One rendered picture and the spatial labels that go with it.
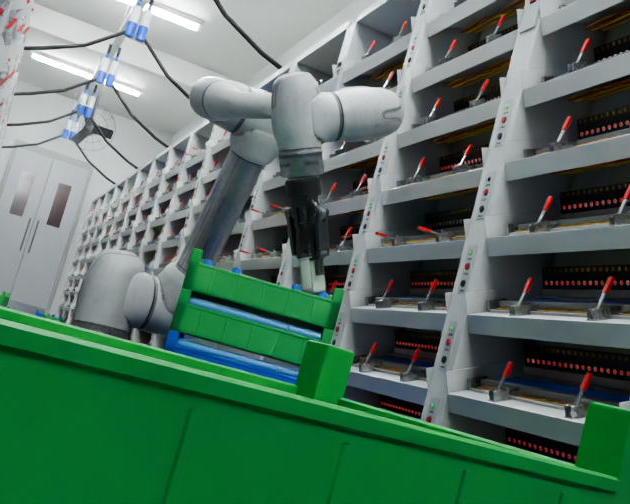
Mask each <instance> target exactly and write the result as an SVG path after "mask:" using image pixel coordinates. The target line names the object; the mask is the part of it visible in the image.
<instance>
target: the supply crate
mask: <svg viewBox="0 0 630 504"><path fill-rule="evenodd" d="M203 253H204V252H203V250H200V249H197V248H193V251H192V254H191V258H190V261H189V264H188V268H187V271H186V274H185V278H184V281H183V285H182V288H183V289H187V290H190V291H192V294H191V296H193V297H195V298H199V299H202V300H206V301H209V302H213V303H217V304H220V305H224V306H227V307H231V308H235V309H238V310H242V311H245V312H249V313H253V314H256V315H260V316H263V317H267V318H271V319H274V320H278V321H281V322H285V323H289V324H292V325H296V326H299V327H303V328H307V329H310V330H314V331H319V332H322V331H323V328H327V329H330V330H335V326H336V322H337V319H338V315H339V311H340V308H341V304H342V300H343V296H344V292H345V290H343V289H339V288H334V290H333V294H332V296H331V295H328V298H323V297H320V296H316V295H313V294H309V293H306V292H302V291H298V290H295V289H291V288H288V287H284V286H281V285H277V284H273V283H270V282H266V281H263V280H259V279H256V278H252V277H248V276H245V275H241V274H238V273H234V272H231V271H227V270H223V269H220V268H216V267H213V266H209V265H206V264H203V262H204V260H203V259H202V256H203Z"/></svg>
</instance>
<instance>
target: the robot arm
mask: <svg viewBox="0 0 630 504"><path fill-rule="evenodd" d="M189 103H190V106H191V108H192V110H193V111H194V112H195V113H196V114H197V115H198V116H200V117H202V118H205V119H207V120H208V121H209V122H211V123H213V124H215V125H216V126H218V127H220V128H222V129H224V130H226V131H228V132H231V134H230V141H229V142H230V151H229V154H228V156H227V158H226V160H225V162H224V164H223V166H222V168H221V170H220V173H219V175H218V177H217V179H216V181H215V183H214V185H213V187H212V190H211V192H210V194H209V196H208V198H207V200H206V202H205V204H204V207H203V209H202V211H201V213H200V215H199V217H198V219H197V221H196V224H195V226H194V228H193V230H192V232H191V234H190V236H189V238H188V241H187V243H186V245H185V247H184V249H183V251H182V253H181V255H180V258H179V260H178V261H175V262H172V263H170V264H168V265H167V266H166V267H165V269H164V270H163V271H162V272H161V273H160V274H159V275H158V276H157V277H153V276H151V275H149V274H147V273H146V272H144V269H145V265H144V263H143V262H142V260H141V259H140V258H139V257H138V256H137V255H136V254H134V253H132V252H128V251H123V250H115V249H105V250H104V251H102V252H101V253H100V254H99V255H98V256H97V257H96V258H95V259H94V260H93V262H92V263H91V264H90V266H89V268H88V269H87V271H86V273H85V276H84V278H83V281H82V284H81V287H80V290H79V294H78V298H77V302H76V307H75V314H74V318H73V322H72V325H73V326H77V327H81V328H84V329H88V330H92V331H96V332H100V333H103V334H107V335H111V336H115V337H118V338H122V339H126V340H127V338H128V332H129V329H130V328H137V329H141V330H144V331H147V332H150V333H153V334H157V335H161V336H165V337H167V336H168V333H169V330H170V326H171V322H172V319H173V315H174V312H175V309H176V305H177V302H178V298H179V295H180V292H181V289H182V285H183V281H184V278H185V274H186V271H187V268H188V264H189V261H190V258H191V254H192V251H193V248H197V249H200V250H203V252H204V253H203V256H202V259H203V260H207V259H209V260H211V261H212V262H213V265H212V266H213V267H215V265H216V263H217V261H218V259H219V257H220V255H221V253H222V251H223V249H224V246H225V244H226V242H227V240H228V238H229V236H230V234H231V232H232V230H233V228H234V226H235V224H236V222H237V220H238V218H239V216H240V214H241V212H242V210H243V208H244V206H245V204H246V202H247V200H248V198H249V196H250V194H251V192H252V190H253V188H254V186H255V184H256V182H257V180H258V178H259V176H260V173H261V171H262V169H263V167H264V166H266V165H268V164H270V163H271V162H272V161H273V160H274V159H275V158H276V157H277V156H278V157H279V163H280V173H281V177H282V178H287V179H288V180H286V182H285V189H286V196H287V198H292V202H291V208H290V209H287V210H284V214H285V217H286V220H287V226H288V233H289V240H290V247H291V254H292V255H293V256H296V257H297V259H298V260H299V268H300V278H301V288H302V292H305V291H310V290H312V293H318V292H322V291H326V289H325V278H324V264H323V259H324V258H325V257H326V256H329V234H328V216H329V209H328V208H326V209H323V208H322V207H320V202H319V199H318V196H319V195H321V194H322V182H321V179H320V177H318V175H319V174H323V173H324V167H323V156H322V153H323V151H322V148H321V147H322V144H324V143H327V142H333V141H344V142H354V141H366V140H374V139H379V138H383V137H386V136H388V135H390V134H392V133H394V132H395V131H397V130H398V129H399V127H400V125H401V124H402V122H403V118H404V107H403V103H402V101H401V99H400V98H399V97H398V95H397V94H396V93H394V92H392V91H390V90H387V89H383V88H370V87H367V86H358V87H348V88H342V89H339V90H337V91H336V92H320V90H319V85H318V83H317V82H316V80H315V79H314V77H313V76H312V75H311V74H310V73H308V72H294V73H287V74H284V75H281V76H280V77H278V78H277V79H276V81H275V82H274V83H273V87H272V93H269V92H267V91H265V90H262V89H260V88H256V87H252V86H249V85H246V84H243V83H239V82H236V81H231V80H227V79H223V78H219V77H212V76H208V77H203V78H201V79H199V80H198V81H196V82H195V83H194V84H193V86H192V89H191V92H190V95H189ZM311 148H315V149H311ZM300 149H304V150H300ZM293 150H294V151H293ZM312 222H314V223H312ZM309 245H310V251H311V254H309ZM311 256H312V257H311Z"/></svg>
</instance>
